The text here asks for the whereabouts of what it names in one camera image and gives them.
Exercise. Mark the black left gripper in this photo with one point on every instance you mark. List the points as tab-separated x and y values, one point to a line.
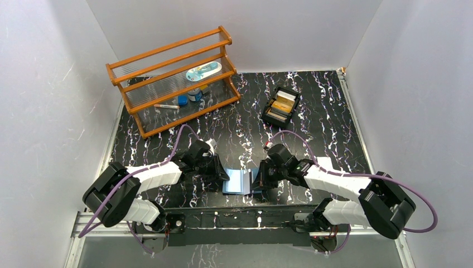
215	168

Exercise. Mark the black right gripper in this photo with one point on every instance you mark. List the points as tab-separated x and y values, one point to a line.
261	181

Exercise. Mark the blue card holder wallet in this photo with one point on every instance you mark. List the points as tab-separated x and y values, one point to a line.
240	182

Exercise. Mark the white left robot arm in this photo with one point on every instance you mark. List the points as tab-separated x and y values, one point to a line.
113	196

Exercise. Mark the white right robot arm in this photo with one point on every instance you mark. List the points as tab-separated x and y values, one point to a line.
368	201

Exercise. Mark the black card tray box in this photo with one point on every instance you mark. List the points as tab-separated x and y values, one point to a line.
281	107

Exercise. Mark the white orange marker pen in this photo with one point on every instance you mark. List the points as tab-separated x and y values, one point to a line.
166	106

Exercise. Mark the blue small box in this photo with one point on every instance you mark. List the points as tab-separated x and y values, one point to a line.
182	100

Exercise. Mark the small blue lidded jar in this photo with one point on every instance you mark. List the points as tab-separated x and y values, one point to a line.
194	95

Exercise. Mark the orange wooden shelf rack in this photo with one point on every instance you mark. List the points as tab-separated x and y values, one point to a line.
158	77

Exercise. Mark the white blue packaged item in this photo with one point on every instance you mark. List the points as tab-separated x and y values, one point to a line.
203	71

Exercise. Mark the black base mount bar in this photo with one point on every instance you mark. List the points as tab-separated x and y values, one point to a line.
264	224

